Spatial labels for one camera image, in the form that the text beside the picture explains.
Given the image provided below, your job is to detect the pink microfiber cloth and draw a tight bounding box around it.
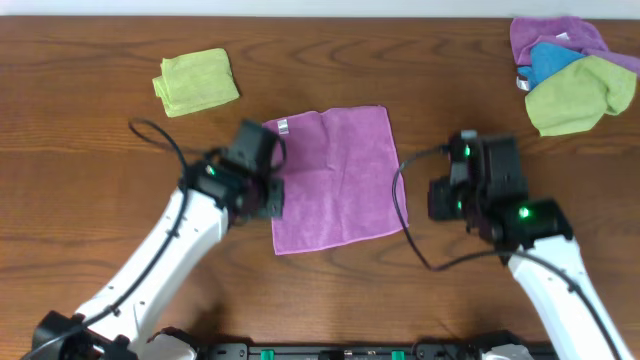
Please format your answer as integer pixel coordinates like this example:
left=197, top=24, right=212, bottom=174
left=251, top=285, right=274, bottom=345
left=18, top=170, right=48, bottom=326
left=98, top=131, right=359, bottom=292
left=264, top=105, right=408, bottom=255

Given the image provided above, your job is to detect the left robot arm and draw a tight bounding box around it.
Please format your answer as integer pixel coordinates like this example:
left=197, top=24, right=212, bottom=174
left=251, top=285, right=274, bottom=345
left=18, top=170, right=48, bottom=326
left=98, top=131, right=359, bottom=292
left=26, top=159, right=283, bottom=359

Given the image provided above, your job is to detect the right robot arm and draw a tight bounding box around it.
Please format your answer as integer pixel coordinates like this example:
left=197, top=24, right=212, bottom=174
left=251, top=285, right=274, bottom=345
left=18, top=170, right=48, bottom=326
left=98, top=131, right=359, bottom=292
left=428, top=131, right=632, bottom=359

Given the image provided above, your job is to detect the folded light green cloth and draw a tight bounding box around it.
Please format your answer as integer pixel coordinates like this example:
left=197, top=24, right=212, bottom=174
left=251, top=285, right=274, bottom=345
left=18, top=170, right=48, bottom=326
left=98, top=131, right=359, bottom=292
left=152, top=48, right=240, bottom=118

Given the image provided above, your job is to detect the crumpled green cloth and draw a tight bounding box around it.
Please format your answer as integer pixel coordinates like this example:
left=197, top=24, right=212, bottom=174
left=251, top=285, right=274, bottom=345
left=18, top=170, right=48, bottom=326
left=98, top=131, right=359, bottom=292
left=525, top=56, right=637, bottom=137

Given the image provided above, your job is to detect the crumpled blue cloth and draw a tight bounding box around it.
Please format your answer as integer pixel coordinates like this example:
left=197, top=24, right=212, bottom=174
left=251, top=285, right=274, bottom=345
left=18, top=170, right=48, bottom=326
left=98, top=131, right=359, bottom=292
left=516, top=42, right=584, bottom=91

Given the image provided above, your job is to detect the crumpled purple cloth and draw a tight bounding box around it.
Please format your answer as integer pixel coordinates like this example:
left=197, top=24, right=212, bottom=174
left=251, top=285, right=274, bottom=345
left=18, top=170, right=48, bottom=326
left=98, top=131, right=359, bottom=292
left=509, top=16, right=639, bottom=75

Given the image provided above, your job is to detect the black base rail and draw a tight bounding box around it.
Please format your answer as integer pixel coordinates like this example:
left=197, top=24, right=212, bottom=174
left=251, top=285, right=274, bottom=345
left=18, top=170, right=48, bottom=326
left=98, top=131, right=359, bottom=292
left=197, top=342, right=558, bottom=360

